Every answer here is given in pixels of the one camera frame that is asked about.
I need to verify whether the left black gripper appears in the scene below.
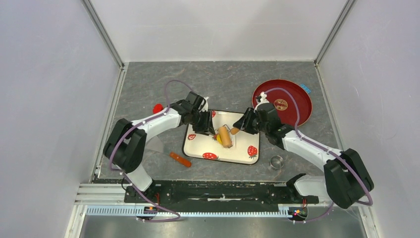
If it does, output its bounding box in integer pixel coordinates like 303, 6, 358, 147
190, 109, 215, 136

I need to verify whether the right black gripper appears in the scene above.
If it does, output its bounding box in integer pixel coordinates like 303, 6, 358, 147
234, 108, 269, 135

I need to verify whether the yellow dough piece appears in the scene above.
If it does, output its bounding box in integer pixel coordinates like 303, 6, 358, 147
214, 134, 223, 144

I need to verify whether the wooden dough roller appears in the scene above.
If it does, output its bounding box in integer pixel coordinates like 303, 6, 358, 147
218, 125, 240, 148

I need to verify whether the white strawberry print tray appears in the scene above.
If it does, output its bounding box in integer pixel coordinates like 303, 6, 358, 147
182, 125, 260, 165

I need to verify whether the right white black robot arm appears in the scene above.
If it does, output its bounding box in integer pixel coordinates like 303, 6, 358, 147
233, 103, 374, 209

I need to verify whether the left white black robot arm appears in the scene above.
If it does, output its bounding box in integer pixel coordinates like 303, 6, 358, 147
103, 91, 215, 202

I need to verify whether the round red plate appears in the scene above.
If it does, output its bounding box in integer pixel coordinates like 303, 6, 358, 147
252, 79, 313, 126

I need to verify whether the small red cap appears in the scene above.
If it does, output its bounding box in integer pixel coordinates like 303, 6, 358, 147
153, 104, 164, 114

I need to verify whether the small blue plastic piece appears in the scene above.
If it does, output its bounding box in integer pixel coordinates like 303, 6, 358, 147
300, 84, 311, 94

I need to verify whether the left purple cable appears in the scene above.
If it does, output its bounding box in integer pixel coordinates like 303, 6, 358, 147
108, 79, 194, 223

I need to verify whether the purple cable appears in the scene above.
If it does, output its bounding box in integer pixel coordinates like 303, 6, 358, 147
108, 79, 194, 223
259, 87, 375, 225

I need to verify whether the round metal cutter ring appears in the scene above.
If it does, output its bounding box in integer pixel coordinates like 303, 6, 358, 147
269, 155, 285, 171

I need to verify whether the orange handled metal scraper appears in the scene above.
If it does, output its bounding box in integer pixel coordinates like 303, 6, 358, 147
146, 136, 192, 168

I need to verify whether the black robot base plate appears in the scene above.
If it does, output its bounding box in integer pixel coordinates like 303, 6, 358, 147
144, 180, 319, 212

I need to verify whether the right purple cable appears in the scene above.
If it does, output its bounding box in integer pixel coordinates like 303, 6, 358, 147
259, 87, 375, 225

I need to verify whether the aluminium frame rail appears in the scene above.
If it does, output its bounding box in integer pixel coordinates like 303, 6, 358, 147
75, 184, 299, 219

